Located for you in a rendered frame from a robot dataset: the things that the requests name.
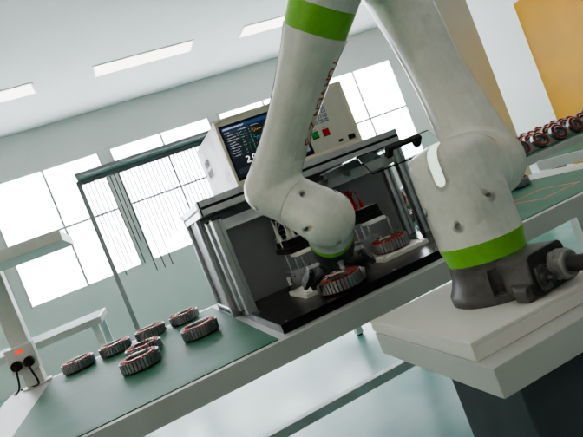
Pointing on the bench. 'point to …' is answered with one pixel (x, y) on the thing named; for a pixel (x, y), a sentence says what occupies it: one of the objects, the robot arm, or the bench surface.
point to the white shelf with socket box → (35, 377)
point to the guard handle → (402, 144)
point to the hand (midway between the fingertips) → (340, 279)
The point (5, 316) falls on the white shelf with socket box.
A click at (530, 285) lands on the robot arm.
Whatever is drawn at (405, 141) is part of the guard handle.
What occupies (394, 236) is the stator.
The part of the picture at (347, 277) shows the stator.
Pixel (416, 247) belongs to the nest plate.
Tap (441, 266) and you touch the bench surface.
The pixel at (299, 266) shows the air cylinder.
